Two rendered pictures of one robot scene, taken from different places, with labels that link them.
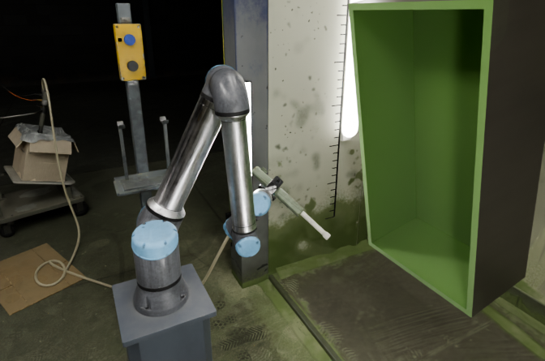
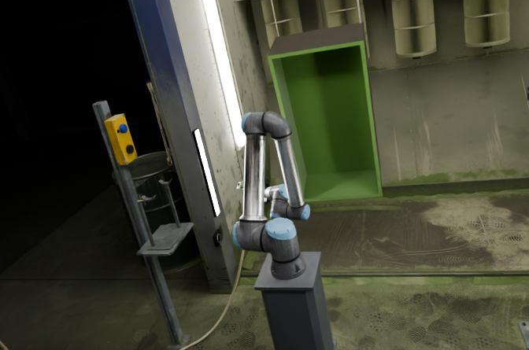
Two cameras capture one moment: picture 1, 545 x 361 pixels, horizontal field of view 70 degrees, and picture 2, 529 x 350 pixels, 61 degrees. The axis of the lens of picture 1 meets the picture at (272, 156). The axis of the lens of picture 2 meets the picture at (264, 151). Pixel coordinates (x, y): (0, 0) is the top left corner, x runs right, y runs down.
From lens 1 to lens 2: 1.87 m
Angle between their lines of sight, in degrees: 41
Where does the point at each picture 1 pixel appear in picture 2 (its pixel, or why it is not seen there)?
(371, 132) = not seen: hidden behind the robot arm
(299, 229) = not seen: hidden behind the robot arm
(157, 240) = (289, 224)
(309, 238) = not seen: hidden behind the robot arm
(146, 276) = (292, 250)
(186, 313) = (312, 262)
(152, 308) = (301, 268)
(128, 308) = (285, 282)
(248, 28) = (185, 90)
